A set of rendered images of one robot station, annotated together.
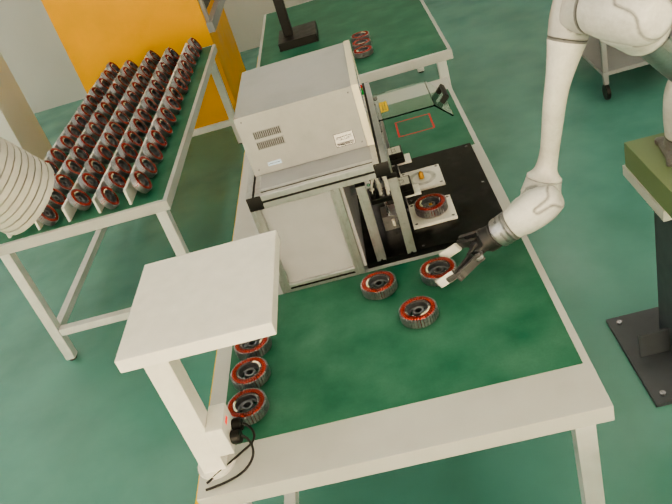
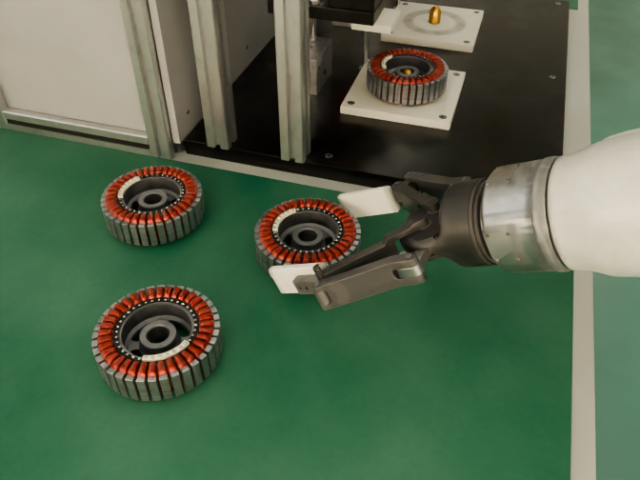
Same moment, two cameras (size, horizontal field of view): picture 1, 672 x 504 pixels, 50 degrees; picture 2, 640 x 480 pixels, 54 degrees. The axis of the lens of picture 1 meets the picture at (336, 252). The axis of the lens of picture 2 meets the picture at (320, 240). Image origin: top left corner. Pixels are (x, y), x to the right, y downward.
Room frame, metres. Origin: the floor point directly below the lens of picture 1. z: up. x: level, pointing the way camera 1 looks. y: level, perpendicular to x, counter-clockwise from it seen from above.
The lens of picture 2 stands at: (1.30, -0.38, 1.22)
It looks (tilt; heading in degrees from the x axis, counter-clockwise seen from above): 42 degrees down; 10
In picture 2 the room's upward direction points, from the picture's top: straight up
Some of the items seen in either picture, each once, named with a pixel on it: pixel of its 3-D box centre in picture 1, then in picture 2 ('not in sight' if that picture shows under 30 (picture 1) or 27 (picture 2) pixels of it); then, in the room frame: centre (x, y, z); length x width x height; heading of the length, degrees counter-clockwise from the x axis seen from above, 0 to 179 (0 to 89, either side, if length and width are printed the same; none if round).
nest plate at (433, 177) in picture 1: (422, 179); (433, 25); (2.36, -0.39, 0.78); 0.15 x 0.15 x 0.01; 83
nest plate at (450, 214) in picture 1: (432, 211); (405, 91); (2.12, -0.36, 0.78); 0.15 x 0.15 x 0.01; 83
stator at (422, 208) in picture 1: (430, 205); (407, 75); (2.12, -0.36, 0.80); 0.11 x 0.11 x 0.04
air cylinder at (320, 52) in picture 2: (389, 217); (308, 64); (2.14, -0.21, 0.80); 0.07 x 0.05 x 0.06; 173
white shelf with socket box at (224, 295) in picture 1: (235, 362); not in sight; (1.42, 0.32, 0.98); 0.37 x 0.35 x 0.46; 173
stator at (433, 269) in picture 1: (438, 271); (308, 240); (1.80, -0.28, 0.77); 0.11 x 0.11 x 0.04
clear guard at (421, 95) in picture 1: (402, 108); not in sight; (2.45, -0.39, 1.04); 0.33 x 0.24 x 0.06; 83
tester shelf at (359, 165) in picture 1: (315, 140); not in sight; (2.29, -0.05, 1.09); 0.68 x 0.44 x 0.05; 173
